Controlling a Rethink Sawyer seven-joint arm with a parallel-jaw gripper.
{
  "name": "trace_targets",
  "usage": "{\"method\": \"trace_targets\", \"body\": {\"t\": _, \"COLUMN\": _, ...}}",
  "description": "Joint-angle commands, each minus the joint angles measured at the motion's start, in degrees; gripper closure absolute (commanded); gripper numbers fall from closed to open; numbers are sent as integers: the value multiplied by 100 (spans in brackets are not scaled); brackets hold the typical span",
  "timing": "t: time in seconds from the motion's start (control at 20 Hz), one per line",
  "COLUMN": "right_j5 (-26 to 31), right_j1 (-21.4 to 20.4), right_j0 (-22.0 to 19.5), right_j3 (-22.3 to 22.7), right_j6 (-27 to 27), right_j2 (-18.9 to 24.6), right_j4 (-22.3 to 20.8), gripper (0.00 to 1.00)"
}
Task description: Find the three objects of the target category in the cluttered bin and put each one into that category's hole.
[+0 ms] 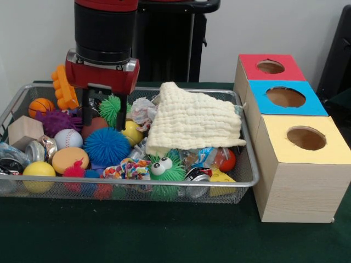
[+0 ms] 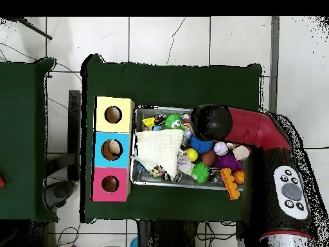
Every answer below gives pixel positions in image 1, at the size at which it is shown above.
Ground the small orange basketball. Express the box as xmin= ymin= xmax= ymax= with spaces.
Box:
xmin=28 ymin=98 xmax=55 ymax=119

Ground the blue spiky ball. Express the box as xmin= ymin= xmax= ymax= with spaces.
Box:
xmin=83 ymin=127 xmax=132 ymax=168

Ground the multicolour rope toy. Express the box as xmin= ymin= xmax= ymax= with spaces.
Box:
xmin=103 ymin=157 xmax=152 ymax=181

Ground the green spiky toy with eyes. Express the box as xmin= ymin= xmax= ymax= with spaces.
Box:
xmin=149 ymin=153 xmax=186 ymax=181

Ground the white baseball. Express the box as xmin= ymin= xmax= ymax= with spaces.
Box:
xmin=54 ymin=128 xmax=84 ymax=151

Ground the dark green side tablecloth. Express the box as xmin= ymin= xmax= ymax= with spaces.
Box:
xmin=325 ymin=87 xmax=351 ymax=129

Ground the purple spiky ball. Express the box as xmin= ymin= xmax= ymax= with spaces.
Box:
xmin=35 ymin=109 xmax=84 ymax=138

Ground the yellow ball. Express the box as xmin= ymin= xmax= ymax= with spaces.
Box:
xmin=22 ymin=161 xmax=57 ymax=194

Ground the green spiky ball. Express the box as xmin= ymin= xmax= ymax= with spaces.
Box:
xmin=98 ymin=95 xmax=132 ymax=129

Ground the black stand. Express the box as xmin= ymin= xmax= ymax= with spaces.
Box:
xmin=315 ymin=4 xmax=351 ymax=95

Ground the shallow wire mesh bin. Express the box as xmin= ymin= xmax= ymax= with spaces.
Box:
xmin=0 ymin=83 xmax=260 ymax=205

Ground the wooden box with three holes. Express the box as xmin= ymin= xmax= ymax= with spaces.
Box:
xmin=233 ymin=54 xmax=351 ymax=224

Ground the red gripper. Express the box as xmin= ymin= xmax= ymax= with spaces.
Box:
xmin=65 ymin=59 xmax=141 ymax=132

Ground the cream muslin cloth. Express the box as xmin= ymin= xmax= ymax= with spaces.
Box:
xmin=145 ymin=81 xmax=247 ymax=156

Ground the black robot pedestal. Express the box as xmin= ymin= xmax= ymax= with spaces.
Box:
xmin=133 ymin=0 xmax=222 ymax=83

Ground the orange plastic toy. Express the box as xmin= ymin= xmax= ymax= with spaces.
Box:
xmin=51 ymin=64 xmax=80 ymax=111

